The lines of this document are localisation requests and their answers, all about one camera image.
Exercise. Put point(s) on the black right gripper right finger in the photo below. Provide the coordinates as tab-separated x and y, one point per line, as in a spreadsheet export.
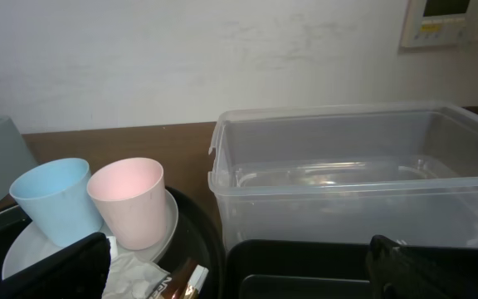
396	271

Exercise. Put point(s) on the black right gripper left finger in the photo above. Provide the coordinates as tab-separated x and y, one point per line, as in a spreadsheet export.
78	271

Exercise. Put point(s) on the white paper napkin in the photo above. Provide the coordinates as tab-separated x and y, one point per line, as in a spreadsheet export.
129	277

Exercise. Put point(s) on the light blue plastic cup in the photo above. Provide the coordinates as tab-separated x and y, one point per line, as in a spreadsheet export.
54	195

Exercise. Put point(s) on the pink plastic cup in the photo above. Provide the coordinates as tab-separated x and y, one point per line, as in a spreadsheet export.
130	196

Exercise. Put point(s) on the gold foil snack wrapper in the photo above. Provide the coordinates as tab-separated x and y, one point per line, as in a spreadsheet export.
185	282

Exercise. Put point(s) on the grey round plate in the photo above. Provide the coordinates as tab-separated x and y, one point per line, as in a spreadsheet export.
32	246

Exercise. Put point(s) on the clear plastic bin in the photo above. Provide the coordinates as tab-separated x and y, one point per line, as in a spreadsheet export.
344	173

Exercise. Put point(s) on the round black tray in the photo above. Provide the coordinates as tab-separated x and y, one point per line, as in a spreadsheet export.
195	237

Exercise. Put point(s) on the black rectangular tray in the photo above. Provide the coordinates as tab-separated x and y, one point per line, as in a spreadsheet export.
286	269

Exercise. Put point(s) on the white wall control panel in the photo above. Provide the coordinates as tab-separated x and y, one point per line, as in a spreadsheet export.
439	23

